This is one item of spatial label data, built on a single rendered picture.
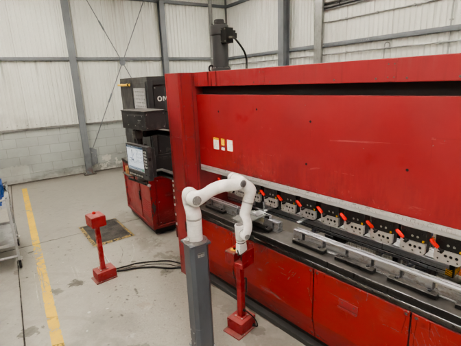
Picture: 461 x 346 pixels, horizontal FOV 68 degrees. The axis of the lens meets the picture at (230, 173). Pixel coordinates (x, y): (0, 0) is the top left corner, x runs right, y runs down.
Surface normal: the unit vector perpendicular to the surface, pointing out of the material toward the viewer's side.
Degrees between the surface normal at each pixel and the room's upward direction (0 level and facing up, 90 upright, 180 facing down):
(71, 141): 90
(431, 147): 90
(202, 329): 90
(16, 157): 90
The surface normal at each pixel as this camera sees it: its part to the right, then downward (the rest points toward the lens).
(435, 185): -0.75, 0.20
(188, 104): 0.66, 0.17
